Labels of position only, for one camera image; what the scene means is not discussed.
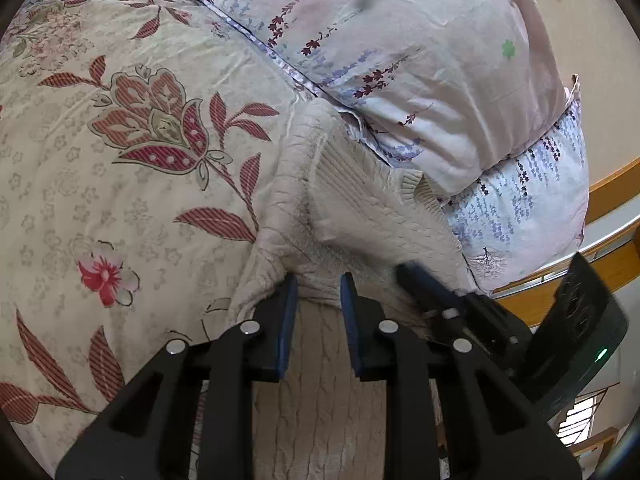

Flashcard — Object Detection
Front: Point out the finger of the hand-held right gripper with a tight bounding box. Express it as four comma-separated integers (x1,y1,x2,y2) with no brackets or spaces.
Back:
397,263,468,314

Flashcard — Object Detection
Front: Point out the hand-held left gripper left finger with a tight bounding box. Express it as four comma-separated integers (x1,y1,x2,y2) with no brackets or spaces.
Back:
55,273,299,480

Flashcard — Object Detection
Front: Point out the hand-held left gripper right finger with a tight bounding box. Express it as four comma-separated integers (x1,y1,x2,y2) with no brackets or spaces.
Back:
340,272,583,480

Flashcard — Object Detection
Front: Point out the cream cable-knit sweater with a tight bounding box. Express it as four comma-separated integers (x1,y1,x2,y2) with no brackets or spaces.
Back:
190,98,483,480

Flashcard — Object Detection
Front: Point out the wooden stair railing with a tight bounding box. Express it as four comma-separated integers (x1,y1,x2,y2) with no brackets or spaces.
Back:
555,384,623,461

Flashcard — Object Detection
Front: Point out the lavender floral pillow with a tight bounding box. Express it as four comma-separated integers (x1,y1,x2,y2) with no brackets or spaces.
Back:
440,74,591,295

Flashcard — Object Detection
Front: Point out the floral cream bed quilt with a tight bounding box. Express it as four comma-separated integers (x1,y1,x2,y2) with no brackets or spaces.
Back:
0,0,321,478

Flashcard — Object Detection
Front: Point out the pink floral pillow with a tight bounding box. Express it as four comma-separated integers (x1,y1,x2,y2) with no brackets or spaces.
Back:
150,0,573,197

